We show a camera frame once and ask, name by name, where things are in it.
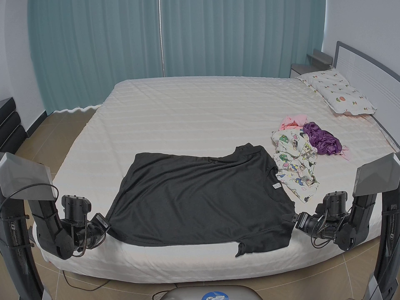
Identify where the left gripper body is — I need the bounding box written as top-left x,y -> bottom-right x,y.
76,212 -> 112,249

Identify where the grey bedside table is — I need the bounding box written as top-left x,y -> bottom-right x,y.
291,49 -> 333,78

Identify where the blue-green curtain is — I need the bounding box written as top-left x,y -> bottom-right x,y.
159,0 -> 325,79
28,0 -> 165,115

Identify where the black cable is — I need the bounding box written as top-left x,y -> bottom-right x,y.
62,271 -> 110,293
72,227 -> 107,258
6,183 -> 60,203
311,230 -> 339,248

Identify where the white printed pillow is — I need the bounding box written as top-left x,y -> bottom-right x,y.
295,68 -> 378,116

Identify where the black chest of drawers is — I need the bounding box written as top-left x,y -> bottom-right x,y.
0,97 -> 27,154

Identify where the bed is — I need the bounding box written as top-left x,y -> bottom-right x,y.
30,41 -> 400,285

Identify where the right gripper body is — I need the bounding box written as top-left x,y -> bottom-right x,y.
295,212 -> 324,237

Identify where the purple garment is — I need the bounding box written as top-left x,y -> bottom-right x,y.
302,121 -> 343,156

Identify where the black T-shirt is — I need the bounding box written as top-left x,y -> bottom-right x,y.
106,142 -> 297,258

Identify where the white printed pyjama top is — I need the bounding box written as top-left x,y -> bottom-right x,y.
271,129 -> 320,204

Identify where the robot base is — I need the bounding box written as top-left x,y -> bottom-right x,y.
164,286 -> 261,300

